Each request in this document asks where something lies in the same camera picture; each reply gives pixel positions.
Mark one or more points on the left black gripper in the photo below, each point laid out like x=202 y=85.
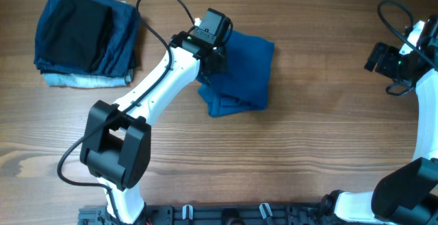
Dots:
x=222 y=63

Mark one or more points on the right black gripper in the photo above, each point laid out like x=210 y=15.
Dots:
x=384 y=66

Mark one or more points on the blue polo shirt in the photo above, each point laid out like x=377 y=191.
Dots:
x=244 y=86

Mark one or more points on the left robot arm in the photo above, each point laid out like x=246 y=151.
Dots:
x=117 y=144

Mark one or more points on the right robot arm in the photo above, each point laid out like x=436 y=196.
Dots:
x=405 y=195

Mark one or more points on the navy blue folded garment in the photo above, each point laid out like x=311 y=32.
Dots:
x=119 y=56

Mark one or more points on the black folded garment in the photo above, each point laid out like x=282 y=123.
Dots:
x=76 y=34

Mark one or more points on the light grey folded garment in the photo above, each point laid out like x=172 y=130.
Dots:
x=87 y=81

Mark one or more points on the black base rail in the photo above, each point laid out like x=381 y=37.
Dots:
x=292 y=214

